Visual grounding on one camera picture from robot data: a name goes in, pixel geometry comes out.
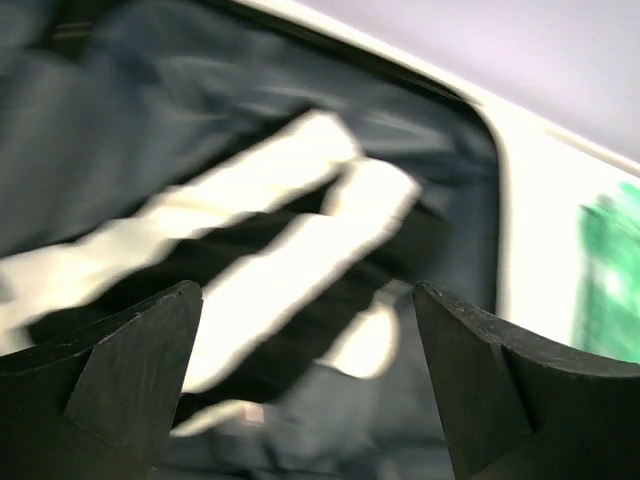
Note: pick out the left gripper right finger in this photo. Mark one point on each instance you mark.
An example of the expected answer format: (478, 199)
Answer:
(516, 405)

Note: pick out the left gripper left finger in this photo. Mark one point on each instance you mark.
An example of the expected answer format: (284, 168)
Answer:
(99, 402)

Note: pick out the green tie-dye shorts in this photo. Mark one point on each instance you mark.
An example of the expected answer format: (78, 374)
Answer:
(607, 308)

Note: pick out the black white striped shirt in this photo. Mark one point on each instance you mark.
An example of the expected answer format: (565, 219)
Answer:
(300, 244)

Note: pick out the blue hard-shell suitcase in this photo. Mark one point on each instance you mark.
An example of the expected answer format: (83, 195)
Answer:
(106, 104)

